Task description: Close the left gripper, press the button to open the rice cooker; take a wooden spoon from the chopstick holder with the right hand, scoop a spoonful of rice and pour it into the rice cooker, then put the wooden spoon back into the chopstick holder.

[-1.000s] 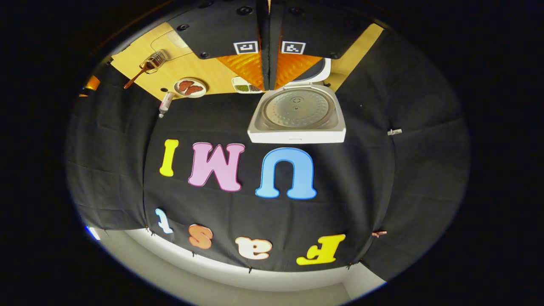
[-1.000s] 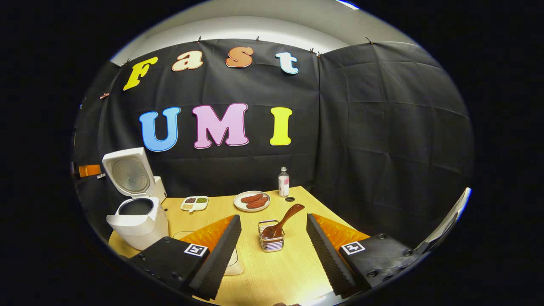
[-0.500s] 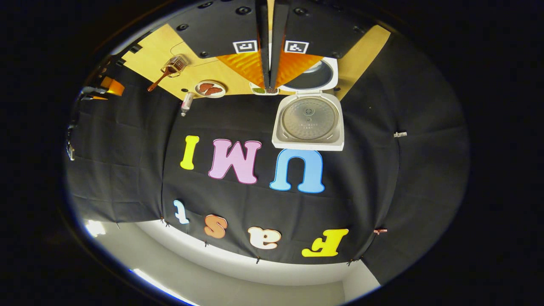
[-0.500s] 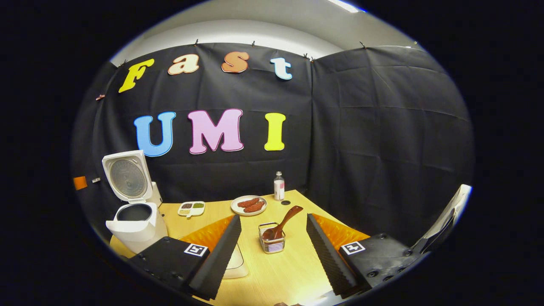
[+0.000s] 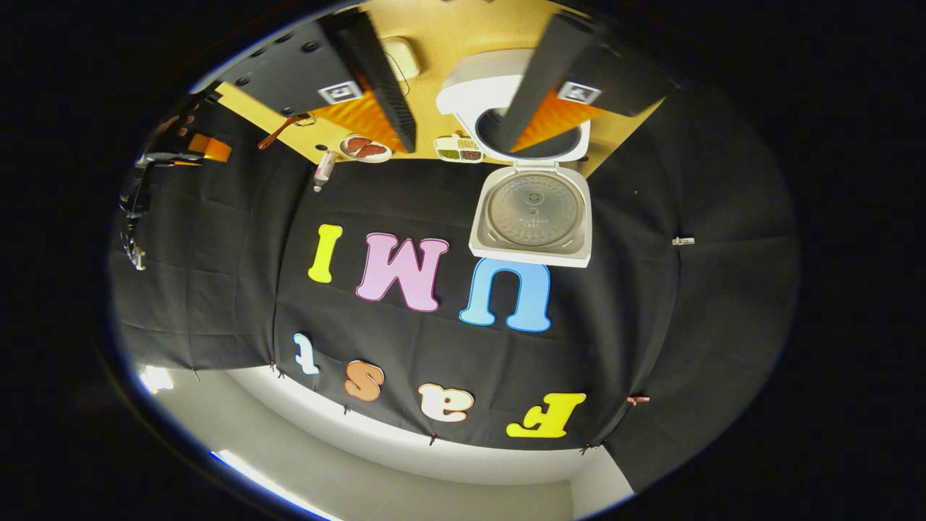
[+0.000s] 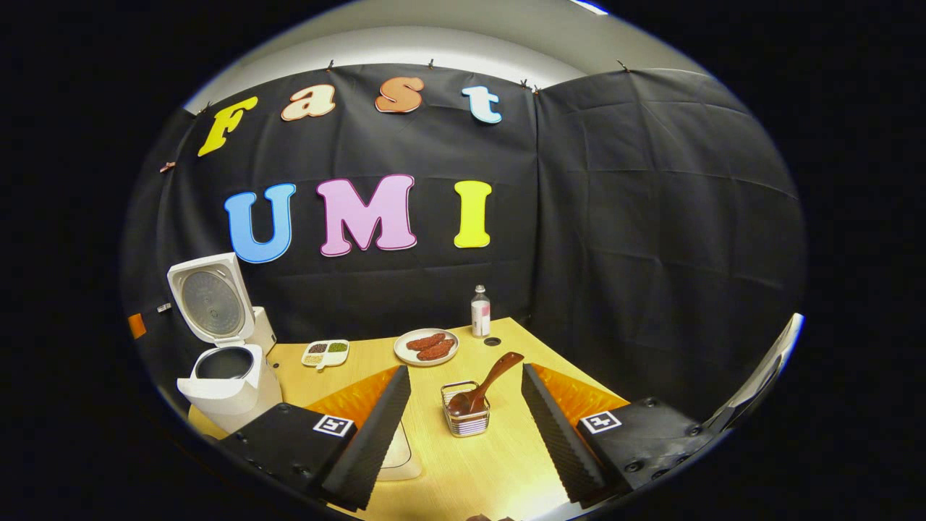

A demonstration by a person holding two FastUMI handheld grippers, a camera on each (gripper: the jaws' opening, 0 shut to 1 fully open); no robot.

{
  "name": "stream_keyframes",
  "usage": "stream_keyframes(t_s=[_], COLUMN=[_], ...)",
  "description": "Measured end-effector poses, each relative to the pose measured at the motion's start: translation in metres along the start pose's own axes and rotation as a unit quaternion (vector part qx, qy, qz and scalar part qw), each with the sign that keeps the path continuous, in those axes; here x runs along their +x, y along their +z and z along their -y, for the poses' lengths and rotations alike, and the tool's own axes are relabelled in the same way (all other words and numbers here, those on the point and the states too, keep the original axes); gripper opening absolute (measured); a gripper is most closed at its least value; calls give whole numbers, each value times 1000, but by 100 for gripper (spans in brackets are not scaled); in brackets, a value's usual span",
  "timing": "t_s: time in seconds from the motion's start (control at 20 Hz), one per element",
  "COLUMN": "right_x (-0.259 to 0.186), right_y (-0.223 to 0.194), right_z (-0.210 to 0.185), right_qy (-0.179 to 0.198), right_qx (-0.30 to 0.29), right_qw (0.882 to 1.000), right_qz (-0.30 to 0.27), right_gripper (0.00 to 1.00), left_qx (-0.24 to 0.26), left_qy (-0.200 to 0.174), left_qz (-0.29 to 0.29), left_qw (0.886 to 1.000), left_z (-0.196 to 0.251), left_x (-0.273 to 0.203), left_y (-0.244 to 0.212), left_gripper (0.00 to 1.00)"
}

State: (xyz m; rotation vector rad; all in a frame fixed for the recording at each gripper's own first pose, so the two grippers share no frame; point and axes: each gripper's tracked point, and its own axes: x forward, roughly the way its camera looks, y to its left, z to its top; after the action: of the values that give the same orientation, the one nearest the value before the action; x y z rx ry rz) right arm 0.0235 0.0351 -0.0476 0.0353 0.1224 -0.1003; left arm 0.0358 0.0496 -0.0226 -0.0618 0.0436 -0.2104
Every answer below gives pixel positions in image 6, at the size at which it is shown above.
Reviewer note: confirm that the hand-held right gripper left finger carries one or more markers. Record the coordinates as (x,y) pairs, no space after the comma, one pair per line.
(372,434)

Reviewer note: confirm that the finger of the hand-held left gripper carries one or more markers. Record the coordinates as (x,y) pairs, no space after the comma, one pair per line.
(137,325)

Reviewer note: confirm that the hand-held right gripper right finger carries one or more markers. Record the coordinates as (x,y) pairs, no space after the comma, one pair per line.
(553,434)

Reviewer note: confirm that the brown wooden spoon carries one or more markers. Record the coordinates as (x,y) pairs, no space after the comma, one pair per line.
(499,373)

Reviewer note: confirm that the white rice cooker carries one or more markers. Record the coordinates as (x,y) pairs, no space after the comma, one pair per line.
(231,394)

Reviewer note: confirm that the clear rice container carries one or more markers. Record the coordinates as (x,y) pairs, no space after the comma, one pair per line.
(402,457)

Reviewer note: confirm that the white round plate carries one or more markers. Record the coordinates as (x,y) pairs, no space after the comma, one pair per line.
(402,351)

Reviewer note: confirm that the white divided bean dish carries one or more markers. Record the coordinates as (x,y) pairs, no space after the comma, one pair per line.
(325,353)

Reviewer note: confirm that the red sausage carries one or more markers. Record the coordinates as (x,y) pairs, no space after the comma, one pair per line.
(436,350)
(427,341)

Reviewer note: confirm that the white toaster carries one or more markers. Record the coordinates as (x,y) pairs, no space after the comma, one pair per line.
(265,329)

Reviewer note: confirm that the clear bottle pink label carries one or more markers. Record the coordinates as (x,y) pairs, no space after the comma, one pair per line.
(481,315)

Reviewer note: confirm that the black backdrop cloth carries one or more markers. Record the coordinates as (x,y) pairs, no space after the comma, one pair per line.
(636,217)

